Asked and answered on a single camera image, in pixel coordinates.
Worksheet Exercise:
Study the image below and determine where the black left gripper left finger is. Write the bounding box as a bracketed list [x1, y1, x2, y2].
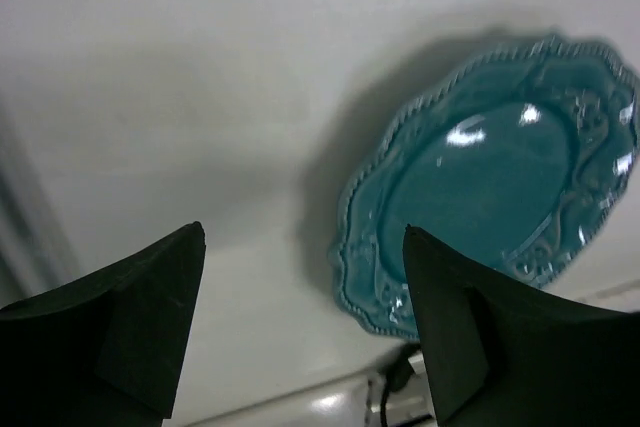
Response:
[1, 222, 206, 426]

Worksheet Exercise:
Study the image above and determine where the black cable near base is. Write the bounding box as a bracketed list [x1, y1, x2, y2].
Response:
[377, 344, 421, 427]

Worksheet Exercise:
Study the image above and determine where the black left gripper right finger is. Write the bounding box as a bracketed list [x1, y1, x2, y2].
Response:
[403, 226, 639, 426]

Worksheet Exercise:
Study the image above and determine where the teal ornate plate front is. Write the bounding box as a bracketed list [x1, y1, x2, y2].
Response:
[328, 34, 639, 341]

